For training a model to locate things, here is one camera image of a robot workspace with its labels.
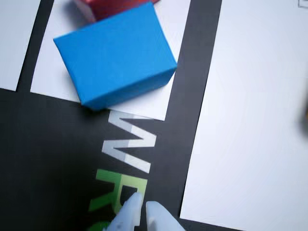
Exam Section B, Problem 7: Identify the white sheet marked two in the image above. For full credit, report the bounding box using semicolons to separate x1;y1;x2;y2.
0;0;41;92

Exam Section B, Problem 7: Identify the white sheet marked one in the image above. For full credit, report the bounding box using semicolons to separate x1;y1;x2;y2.
30;0;192;122

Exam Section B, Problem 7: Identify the pink paper box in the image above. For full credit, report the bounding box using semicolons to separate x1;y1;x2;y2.
72;0;162;24

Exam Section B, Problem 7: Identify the blue paper box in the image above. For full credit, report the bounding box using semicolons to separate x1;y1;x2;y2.
52;1;178;112

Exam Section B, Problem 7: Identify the white sheet marked home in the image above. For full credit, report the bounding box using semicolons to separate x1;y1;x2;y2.
179;0;308;231

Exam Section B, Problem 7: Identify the dark grey printed mat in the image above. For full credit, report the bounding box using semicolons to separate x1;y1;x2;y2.
0;0;251;231

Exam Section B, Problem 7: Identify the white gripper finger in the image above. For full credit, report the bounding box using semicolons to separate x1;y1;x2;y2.
109;192;142;231
145;201;186;231

